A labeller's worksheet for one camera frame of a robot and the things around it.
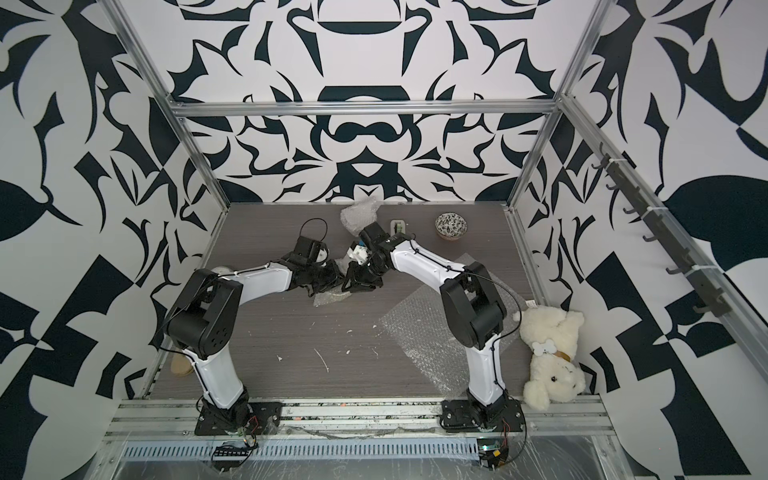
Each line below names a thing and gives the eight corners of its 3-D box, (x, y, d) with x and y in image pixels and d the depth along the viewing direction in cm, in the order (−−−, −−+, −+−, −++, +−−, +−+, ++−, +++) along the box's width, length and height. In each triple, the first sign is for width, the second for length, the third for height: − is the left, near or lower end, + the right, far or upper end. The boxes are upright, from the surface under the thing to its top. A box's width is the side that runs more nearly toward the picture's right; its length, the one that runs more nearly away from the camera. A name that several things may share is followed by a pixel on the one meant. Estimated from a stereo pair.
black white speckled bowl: (437, 242, 112) (439, 232, 108) (434, 222, 118) (436, 212, 114) (465, 242, 112) (469, 232, 108) (461, 222, 118) (464, 212, 114)
